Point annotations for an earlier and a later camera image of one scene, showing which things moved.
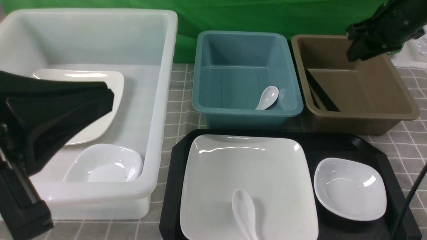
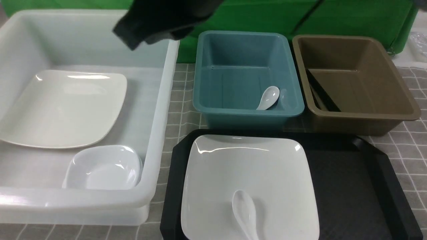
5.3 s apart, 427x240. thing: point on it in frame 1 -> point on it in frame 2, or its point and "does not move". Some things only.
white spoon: x=244 y=208 does not move
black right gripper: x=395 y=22 -> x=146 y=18
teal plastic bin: x=233 y=70 does not move
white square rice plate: x=275 y=171 does not move
